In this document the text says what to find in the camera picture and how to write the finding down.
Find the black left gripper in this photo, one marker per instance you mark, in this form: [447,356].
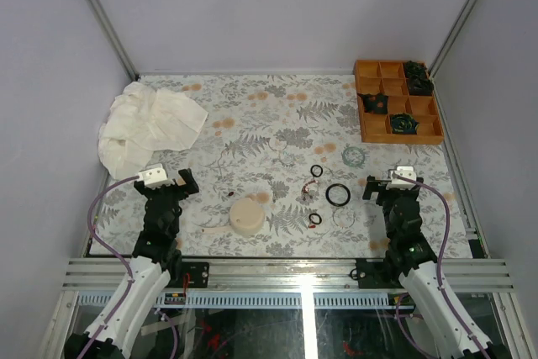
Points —
[191,187]

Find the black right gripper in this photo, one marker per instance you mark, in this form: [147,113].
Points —
[375,186]

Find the beige round jewelry case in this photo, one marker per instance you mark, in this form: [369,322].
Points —
[246,218]

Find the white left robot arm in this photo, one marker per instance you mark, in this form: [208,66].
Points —
[155,262]

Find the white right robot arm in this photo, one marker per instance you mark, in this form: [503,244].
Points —
[411,262]

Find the black flower yellow green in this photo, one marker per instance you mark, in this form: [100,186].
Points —
[403,124]

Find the crumpled white cloth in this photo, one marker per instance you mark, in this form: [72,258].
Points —
[143,120]

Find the black flower orange dots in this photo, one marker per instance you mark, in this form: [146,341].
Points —
[374,103]

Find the floral patterned table mat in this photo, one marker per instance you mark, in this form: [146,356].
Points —
[293,144]

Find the wooden compartment tray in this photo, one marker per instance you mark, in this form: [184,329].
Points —
[387,77]

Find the black fabric flower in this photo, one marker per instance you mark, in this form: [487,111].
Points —
[420,86]
[415,69]

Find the black fabric flower top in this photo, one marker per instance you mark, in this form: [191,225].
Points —
[415,69]

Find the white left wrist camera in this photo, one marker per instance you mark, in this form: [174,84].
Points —
[154,176]

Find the aluminium front rail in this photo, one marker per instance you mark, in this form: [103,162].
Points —
[288,275]

